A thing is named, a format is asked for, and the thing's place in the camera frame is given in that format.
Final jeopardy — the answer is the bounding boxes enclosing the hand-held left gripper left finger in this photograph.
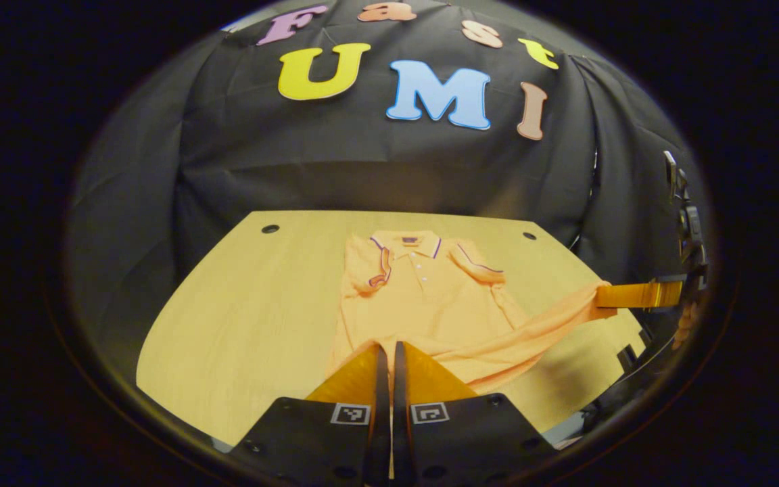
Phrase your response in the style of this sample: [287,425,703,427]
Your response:
[227,343,392,487]

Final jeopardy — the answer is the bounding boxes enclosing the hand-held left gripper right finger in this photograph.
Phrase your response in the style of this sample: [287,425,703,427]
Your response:
[393,340,558,487]

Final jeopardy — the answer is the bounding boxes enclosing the orange T-shirt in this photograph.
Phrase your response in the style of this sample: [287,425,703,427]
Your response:
[325,230,617,396]

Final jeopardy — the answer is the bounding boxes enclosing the black backdrop cloth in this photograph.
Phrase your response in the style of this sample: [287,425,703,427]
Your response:
[68,0,711,379]

